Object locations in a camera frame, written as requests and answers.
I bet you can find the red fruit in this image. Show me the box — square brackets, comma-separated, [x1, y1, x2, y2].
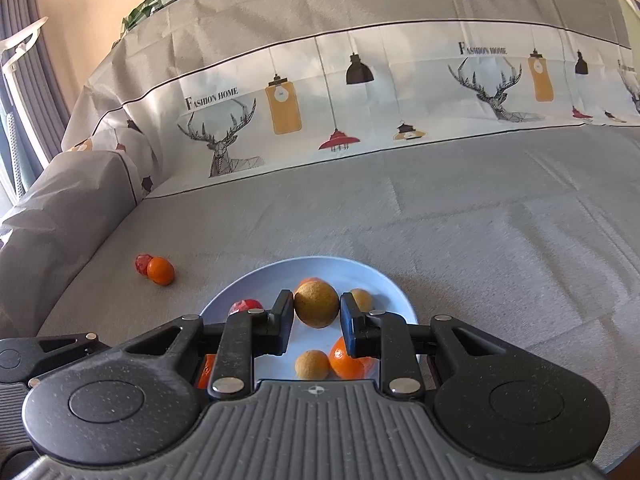
[134, 254, 153, 276]
[228, 298, 264, 315]

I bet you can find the brown longan fruit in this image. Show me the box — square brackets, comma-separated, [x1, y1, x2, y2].
[294, 281, 340, 328]
[294, 350, 331, 380]
[349, 288, 373, 312]

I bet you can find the orange mandarin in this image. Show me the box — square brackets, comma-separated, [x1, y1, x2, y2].
[329, 337, 376, 380]
[296, 276, 323, 289]
[146, 257, 176, 286]
[196, 353, 216, 390]

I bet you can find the light blue plate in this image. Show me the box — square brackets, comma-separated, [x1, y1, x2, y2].
[201, 256, 418, 382]

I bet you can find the grey printed sofa cover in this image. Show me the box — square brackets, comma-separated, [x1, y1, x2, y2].
[1, 0, 639, 466]

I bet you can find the white drying rack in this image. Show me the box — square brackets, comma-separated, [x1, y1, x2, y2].
[1, 16, 50, 205]

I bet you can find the grey curtain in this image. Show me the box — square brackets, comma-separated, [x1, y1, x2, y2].
[1, 0, 70, 192]

